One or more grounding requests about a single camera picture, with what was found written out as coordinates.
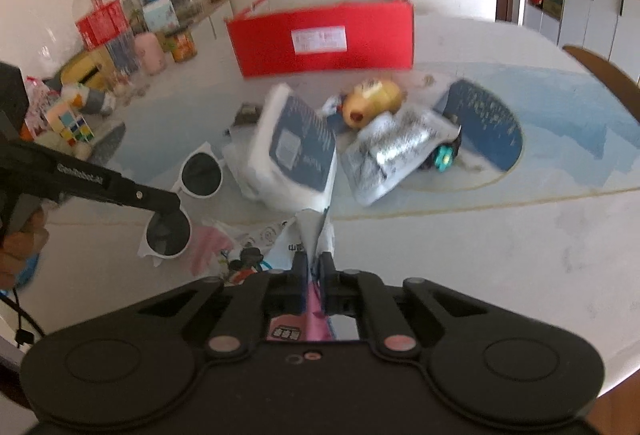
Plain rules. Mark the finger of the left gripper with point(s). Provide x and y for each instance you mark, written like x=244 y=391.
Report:
x=148 y=198

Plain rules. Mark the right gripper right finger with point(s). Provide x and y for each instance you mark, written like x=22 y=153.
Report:
x=364 y=297

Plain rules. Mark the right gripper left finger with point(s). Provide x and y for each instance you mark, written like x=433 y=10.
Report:
x=267 y=296

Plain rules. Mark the white tissue pack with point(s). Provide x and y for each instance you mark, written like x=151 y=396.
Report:
x=288 y=158

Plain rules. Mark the yellow plush toy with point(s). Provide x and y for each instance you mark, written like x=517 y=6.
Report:
x=369 y=99

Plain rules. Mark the person left hand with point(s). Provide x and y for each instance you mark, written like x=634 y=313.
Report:
x=19 y=247

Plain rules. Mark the rubiks cube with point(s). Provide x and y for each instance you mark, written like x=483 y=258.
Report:
x=69 y=124

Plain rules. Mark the pink small bottle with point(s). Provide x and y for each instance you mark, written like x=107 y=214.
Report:
x=150 y=53

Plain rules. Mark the silver foil packet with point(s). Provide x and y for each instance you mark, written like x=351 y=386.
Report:
x=392 y=147

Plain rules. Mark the dark brown snack packet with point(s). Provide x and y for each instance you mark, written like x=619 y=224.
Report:
x=247 y=115

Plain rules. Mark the orange label jar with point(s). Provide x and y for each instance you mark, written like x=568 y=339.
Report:
x=181 y=44

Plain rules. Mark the teal toy car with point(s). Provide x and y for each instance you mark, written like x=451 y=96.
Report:
x=442 y=157

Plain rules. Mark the red label plastic bottle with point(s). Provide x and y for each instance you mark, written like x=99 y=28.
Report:
x=105 y=30

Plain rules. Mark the white side cabinet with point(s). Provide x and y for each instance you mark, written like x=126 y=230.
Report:
x=215 y=13

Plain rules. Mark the red cardboard box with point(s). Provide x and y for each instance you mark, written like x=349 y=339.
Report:
x=272 y=37

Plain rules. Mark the white cabinet row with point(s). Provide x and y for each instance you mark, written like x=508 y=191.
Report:
x=608 y=28

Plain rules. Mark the white frame sunglasses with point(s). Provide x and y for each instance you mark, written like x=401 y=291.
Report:
x=167 y=235

